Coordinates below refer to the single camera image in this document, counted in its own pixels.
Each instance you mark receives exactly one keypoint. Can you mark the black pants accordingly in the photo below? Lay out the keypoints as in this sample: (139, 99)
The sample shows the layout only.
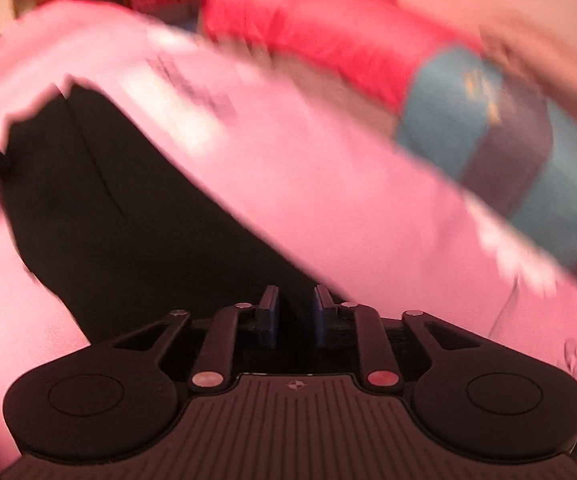
(133, 230)

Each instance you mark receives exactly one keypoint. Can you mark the pink printed bed sheet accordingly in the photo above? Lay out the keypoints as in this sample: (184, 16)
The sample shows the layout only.
(343, 185)

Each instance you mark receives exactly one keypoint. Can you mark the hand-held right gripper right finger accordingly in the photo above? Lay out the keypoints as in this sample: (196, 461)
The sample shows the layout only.
(321, 317)

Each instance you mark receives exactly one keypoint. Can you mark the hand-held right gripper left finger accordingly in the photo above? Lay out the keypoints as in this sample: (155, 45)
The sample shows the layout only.
(271, 317)

